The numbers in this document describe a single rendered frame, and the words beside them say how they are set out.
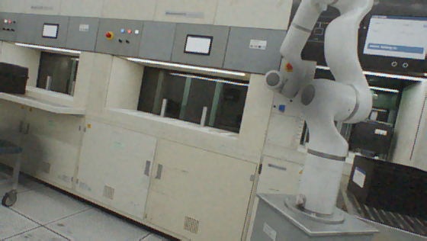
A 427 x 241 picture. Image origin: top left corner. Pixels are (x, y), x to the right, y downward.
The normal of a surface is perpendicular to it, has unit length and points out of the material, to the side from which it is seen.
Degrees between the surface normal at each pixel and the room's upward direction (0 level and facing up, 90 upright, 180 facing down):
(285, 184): 90
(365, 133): 90
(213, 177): 90
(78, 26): 90
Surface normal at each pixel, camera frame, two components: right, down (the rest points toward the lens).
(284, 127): -0.37, 0.00
